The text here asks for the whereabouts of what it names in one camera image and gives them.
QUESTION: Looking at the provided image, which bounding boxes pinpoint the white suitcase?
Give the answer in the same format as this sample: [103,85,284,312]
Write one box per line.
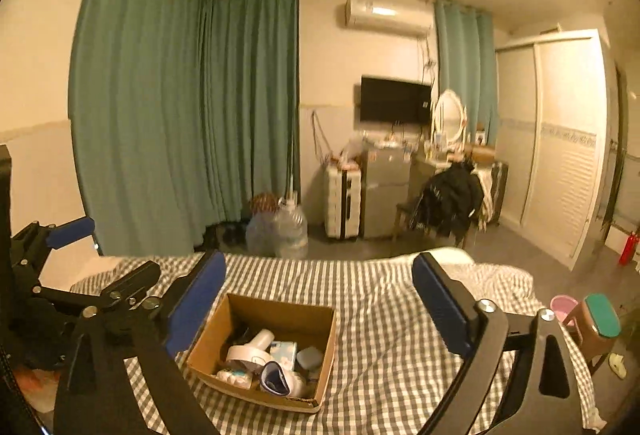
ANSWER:
[324,162,363,241]

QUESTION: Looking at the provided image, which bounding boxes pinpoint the wooden chair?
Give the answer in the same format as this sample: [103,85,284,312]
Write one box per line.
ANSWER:
[395,165,501,248]

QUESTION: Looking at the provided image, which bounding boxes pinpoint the grey checked blanket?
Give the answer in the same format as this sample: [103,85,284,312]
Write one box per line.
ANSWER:
[70,251,601,435]

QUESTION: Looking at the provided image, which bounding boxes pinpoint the pink plastic basin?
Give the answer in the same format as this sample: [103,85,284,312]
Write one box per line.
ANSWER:
[550,295,581,326]

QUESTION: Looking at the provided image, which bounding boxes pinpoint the clear plastic bag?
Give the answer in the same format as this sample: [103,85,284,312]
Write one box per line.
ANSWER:
[245,210,281,258]
[342,132,368,161]

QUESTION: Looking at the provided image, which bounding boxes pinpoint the blue and white toy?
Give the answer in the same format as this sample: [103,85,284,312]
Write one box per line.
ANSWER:
[260,361,311,398]

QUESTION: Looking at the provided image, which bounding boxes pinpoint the red fire extinguisher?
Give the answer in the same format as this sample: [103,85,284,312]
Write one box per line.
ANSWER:
[619,230,640,266]

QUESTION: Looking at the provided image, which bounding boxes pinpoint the small white packet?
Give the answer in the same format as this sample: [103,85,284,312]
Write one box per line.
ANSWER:
[215,365,253,388]

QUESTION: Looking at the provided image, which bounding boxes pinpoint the grey small fridge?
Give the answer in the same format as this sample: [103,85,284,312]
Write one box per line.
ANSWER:
[362,148,413,240]

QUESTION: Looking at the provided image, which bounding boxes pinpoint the light green curtain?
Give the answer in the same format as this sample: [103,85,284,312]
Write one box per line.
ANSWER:
[434,0,501,146]

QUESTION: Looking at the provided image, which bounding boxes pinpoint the black wall television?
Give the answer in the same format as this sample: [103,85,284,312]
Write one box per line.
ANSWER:
[360,76,432,125]

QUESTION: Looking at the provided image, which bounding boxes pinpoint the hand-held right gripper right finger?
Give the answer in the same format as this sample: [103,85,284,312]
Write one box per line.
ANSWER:
[411,251,588,435]

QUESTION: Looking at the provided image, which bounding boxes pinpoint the clear water bottle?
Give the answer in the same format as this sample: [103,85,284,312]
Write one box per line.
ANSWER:
[272,200,309,260]

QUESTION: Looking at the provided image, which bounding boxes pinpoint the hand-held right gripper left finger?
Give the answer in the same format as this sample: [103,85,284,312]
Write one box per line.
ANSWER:
[52,250,228,435]

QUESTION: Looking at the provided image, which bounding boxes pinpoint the red patterned bag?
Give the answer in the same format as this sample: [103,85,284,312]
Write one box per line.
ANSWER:
[250,192,278,216]

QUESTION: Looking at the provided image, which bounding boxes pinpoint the grey oval case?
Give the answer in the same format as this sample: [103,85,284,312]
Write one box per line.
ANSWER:
[296,346,325,370]

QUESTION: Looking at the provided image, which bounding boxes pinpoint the cardboard box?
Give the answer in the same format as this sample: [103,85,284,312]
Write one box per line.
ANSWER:
[184,292,337,414]

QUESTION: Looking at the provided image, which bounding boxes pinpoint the black jacket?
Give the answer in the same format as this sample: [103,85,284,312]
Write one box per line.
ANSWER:
[422,160,486,238]

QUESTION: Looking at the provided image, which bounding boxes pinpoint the white oval mirror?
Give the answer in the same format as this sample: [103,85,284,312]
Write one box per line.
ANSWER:
[431,89,468,148]

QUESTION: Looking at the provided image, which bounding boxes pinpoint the white louvred wardrobe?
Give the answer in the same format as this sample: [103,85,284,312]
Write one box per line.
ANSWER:
[495,29,616,271]

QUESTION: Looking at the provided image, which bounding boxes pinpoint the green topped stool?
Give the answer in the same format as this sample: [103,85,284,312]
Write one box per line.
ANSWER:
[567,293,622,373]

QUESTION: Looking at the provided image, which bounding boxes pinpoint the white cylindrical device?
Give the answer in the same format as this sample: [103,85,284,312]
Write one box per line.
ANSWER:
[226,329,275,373]

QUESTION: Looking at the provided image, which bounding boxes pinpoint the blue tissue pack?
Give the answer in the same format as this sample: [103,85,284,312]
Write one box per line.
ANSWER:
[269,341,298,371]

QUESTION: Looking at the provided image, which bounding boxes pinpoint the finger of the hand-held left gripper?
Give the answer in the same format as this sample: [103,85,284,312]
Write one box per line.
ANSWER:
[75,260,162,316]
[10,216,96,266]

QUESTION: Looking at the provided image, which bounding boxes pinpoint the white air conditioner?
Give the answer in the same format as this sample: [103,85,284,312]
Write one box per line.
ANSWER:
[344,0,433,37]

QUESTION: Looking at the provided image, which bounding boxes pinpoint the hanging wall cable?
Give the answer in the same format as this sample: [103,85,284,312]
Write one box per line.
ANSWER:
[311,110,331,166]

